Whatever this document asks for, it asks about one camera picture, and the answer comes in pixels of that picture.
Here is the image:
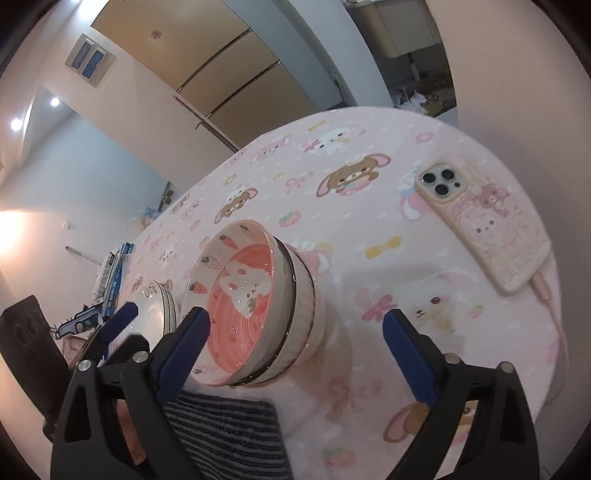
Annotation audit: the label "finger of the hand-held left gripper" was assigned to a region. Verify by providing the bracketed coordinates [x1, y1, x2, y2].
[78, 302, 140, 364]
[110, 333, 152, 358]

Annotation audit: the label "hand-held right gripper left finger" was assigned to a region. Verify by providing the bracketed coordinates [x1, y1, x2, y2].
[50, 305, 211, 480]

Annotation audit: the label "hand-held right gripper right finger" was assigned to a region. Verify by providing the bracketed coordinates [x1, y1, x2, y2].
[382, 308, 541, 480]

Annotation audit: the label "white plate with cat print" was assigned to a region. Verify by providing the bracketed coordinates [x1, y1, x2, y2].
[128, 278, 168, 344]

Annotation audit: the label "pink rabbit bowl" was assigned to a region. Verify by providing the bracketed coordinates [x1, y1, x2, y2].
[182, 220, 296, 387]

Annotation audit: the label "blue white packet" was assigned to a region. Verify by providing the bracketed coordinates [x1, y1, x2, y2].
[58, 309, 100, 339]

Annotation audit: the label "thin metal rod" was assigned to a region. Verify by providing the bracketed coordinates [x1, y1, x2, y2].
[65, 244, 102, 265]

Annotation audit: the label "dark striped towel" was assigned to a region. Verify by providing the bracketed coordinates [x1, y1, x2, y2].
[161, 390, 296, 480]

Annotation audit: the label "black chair backrest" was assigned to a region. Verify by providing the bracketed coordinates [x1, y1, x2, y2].
[0, 294, 68, 444]

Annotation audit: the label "pink plastic bags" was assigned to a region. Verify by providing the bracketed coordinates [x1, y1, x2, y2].
[136, 205, 160, 232]

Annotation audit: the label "pink printed tablecloth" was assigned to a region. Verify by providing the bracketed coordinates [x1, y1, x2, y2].
[117, 106, 573, 480]

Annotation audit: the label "phone with pink case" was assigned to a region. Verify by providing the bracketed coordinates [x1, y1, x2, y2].
[413, 154, 554, 296]

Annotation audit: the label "patterned floor mat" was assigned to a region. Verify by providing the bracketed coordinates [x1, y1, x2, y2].
[424, 78, 457, 117]

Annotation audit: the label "beige refrigerator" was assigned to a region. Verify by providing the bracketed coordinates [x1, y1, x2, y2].
[90, 0, 345, 153]

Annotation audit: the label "beige cabinet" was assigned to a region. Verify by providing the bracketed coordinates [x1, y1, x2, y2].
[369, 0, 447, 59]

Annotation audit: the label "grey wall panel box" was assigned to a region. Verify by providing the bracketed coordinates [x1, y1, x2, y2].
[65, 32, 116, 88]

